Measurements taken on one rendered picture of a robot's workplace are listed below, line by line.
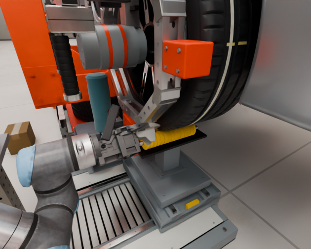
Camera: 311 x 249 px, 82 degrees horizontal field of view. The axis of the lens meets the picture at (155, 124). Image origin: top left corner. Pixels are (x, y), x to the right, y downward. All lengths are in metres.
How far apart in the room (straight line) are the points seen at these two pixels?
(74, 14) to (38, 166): 0.34
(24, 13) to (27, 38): 0.10
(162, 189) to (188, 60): 0.67
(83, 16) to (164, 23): 0.17
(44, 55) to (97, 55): 0.52
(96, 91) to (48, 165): 0.40
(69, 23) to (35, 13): 0.63
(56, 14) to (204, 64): 0.32
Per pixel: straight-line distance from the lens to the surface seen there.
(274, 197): 1.39
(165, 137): 0.72
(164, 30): 0.46
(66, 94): 0.50
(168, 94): 0.49
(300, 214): 1.37
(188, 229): 0.99
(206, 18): 0.47
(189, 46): 0.38
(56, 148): 0.48
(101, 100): 0.80
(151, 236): 0.96
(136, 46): 0.64
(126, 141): 0.50
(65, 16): 0.47
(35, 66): 1.10
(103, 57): 0.61
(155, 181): 0.96
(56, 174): 0.50
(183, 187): 0.94
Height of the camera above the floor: 0.91
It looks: 28 degrees down
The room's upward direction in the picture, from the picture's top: straight up
